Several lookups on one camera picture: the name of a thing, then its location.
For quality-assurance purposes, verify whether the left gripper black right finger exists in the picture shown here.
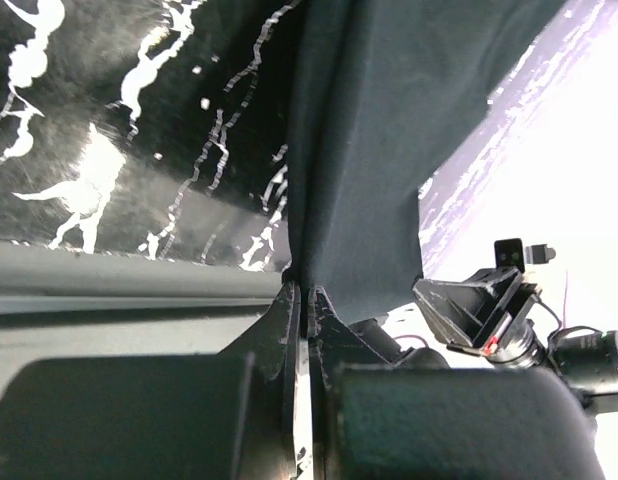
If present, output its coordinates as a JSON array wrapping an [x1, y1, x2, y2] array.
[[306, 287, 603, 479]]

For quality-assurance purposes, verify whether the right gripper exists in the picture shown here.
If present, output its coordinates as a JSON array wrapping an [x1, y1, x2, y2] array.
[[413, 267, 547, 369]]

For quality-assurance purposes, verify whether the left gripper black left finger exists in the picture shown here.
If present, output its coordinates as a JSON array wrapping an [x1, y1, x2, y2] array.
[[0, 282, 300, 479]]

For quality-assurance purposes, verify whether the black t shirt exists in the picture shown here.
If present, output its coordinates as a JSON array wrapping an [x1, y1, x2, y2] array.
[[286, 1, 561, 324]]

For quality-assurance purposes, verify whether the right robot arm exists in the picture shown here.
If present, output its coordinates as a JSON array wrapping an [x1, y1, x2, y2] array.
[[413, 267, 618, 414]]

